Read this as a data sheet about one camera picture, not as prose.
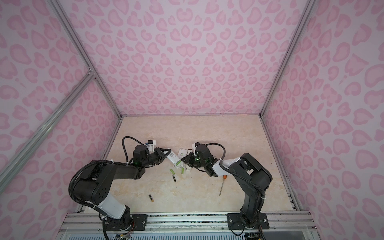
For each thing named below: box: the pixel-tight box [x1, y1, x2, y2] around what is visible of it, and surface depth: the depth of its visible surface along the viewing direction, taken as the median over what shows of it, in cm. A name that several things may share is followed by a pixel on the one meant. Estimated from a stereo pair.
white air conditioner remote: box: [166, 151, 182, 168], surface depth 90 cm
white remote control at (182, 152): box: [177, 148, 188, 159], surface depth 100 cm
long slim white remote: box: [184, 164, 191, 174], surface depth 91 cm
